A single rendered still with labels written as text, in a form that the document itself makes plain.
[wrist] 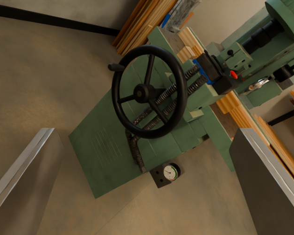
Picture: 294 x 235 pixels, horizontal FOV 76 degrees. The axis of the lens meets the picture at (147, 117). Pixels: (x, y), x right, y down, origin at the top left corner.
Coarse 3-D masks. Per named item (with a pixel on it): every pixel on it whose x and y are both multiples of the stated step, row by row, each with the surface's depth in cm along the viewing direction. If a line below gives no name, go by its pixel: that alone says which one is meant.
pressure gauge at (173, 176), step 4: (168, 164) 72; (172, 164) 71; (164, 168) 72; (168, 168) 71; (172, 168) 70; (176, 168) 70; (164, 172) 72; (168, 172) 71; (172, 172) 70; (176, 172) 69; (180, 172) 71; (168, 176) 71; (172, 176) 70; (176, 176) 69; (172, 180) 70
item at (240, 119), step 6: (192, 48) 82; (198, 48) 81; (198, 54) 80; (234, 114) 75; (240, 114) 73; (234, 120) 75; (240, 120) 74; (246, 120) 72; (240, 126) 74; (246, 126) 73; (252, 126) 73
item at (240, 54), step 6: (234, 42) 68; (228, 48) 69; (234, 48) 68; (240, 48) 67; (222, 54) 71; (234, 54) 68; (240, 54) 67; (246, 54) 68; (228, 60) 70; (234, 60) 69; (240, 60) 67; (246, 60) 71; (252, 60) 76; (228, 66) 70; (234, 66) 70; (240, 66) 75
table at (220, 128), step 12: (156, 36) 74; (168, 36) 76; (168, 48) 71; (180, 48) 78; (180, 60) 70; (168, 84) 62; (204, 108) 66; (216, 108) 68; (204, 120) 66; (216, 120) 64; (228, 120) 70; (216, 132) 64; (228, 132) 64; (216, 144) 65; (228, 144) 63; (228, 156) 63
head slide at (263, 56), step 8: (264, 24) 73; (240, 40) 78; (272, 40) 72; (280, 40) 70; (288, 40) 69; (264, 48) 74; (272, 48) 72; (280, 48) 71; (288, 48) 72; (256, 56) 76; (264, 56) 74; (272, 56) 73; (248, 64) 78; (256, 64) 76; (264, 64) 77; (248, 72) 78
